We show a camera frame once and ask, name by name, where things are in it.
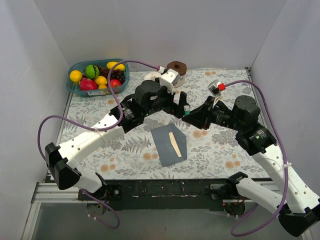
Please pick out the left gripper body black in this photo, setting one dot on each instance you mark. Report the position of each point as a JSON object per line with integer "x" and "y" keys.
{"x": 172, "y": 106}

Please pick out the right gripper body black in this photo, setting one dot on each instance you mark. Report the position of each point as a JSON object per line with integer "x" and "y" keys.
{"x": 207, "y": 115}

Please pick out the green white glue stick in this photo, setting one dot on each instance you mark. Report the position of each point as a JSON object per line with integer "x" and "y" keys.
{"x": 186, "y": 109}

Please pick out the cream letter paper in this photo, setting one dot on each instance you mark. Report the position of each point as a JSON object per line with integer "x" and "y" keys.
{"x": 174, "y": 144}

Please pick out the grey envelope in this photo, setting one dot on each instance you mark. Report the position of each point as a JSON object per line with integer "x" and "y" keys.
{"x": 166, "y": 152}

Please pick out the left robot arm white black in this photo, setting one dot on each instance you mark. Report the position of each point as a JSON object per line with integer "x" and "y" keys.
{"x": 63, "y": 160}

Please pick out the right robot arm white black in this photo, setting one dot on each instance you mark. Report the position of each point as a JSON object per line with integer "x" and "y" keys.
{"x": 297, "y": 207}

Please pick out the white toilet paper roll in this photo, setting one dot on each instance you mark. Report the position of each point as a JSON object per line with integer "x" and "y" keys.
{"x": 152, "y": 75}

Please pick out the red apple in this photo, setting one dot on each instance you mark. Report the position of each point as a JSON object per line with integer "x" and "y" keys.
{"x": 114, "y": 83}

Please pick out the floral table mat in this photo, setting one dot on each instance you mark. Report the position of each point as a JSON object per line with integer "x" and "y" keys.
{"x": 212, "y": 153}

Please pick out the dark purple grapes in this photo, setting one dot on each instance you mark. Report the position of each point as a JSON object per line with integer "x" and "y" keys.
{"x": 116, "y": 74}

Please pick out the brown toilet paper roll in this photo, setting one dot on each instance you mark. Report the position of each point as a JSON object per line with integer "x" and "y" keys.
{"x": 181, "y": 68}

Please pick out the small yellow fruit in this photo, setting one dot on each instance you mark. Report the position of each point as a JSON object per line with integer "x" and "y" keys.
{"x": 102, "y": 86}

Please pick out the yellow lemon centre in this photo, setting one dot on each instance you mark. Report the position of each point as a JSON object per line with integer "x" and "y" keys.
{"x": 101, "y": 80}

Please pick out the yellow lemon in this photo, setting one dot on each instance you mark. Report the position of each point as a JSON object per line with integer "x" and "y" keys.
{"x": 101, "y": 80}
{"x": 76, "y": 76}

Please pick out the green watermelon ball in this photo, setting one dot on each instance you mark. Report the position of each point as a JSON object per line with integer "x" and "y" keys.
{"x": 92, "y": 72}

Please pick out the pink dragon fruit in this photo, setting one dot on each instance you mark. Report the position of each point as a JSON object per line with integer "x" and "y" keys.
{"x": 87, "y": 84}

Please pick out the teal plastic fruit basket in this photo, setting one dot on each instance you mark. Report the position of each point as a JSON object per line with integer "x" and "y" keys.
{"x": 81, "y": 66}

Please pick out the yellow lemon left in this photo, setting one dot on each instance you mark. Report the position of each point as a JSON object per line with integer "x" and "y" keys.
{"x": 76, "y": 76}

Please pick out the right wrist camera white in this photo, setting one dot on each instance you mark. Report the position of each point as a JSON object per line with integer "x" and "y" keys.
{"x": 216, "y": 87}

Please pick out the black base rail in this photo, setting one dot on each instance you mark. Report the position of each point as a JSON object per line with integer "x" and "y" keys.
{"x": 173, "y": 194}

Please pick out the aluminium frame rail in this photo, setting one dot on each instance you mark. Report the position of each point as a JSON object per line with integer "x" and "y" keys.
{"x": 65, "y": 215}

